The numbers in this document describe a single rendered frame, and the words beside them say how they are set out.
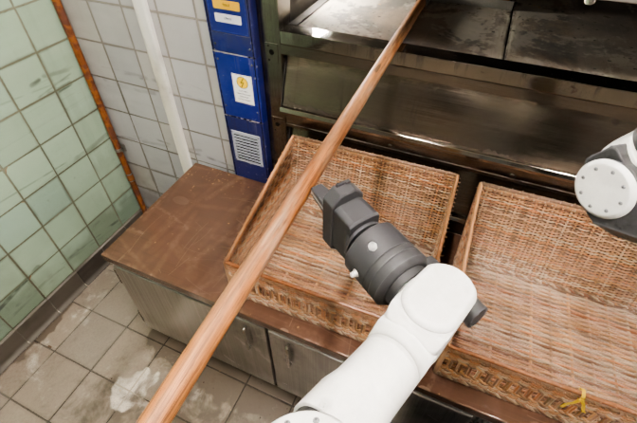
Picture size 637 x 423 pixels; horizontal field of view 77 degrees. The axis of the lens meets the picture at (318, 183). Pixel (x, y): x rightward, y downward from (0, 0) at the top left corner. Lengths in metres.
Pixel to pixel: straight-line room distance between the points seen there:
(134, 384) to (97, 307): 0.44
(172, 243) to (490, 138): 1.05
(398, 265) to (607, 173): 0.29
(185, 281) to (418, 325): 0.99
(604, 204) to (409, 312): 0.31
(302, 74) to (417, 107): 0.36
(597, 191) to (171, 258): 1.17
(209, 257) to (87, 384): 0.82
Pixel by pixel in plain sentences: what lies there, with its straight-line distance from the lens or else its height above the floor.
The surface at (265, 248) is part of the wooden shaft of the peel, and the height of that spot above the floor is 1.20.
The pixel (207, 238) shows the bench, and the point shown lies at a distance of 1.42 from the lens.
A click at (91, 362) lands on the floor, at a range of 2.00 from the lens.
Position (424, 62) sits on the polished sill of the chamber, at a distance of 1.12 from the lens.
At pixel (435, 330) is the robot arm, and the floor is 1.26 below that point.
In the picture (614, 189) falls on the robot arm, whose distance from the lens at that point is 0.61.
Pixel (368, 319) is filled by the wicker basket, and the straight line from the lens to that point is 1.06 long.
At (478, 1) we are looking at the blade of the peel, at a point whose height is 1.20.
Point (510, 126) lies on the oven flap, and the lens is 1.19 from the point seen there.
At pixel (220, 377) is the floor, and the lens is 1.79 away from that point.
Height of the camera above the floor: 1.63
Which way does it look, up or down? 42 degrees down
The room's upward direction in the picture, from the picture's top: straight up
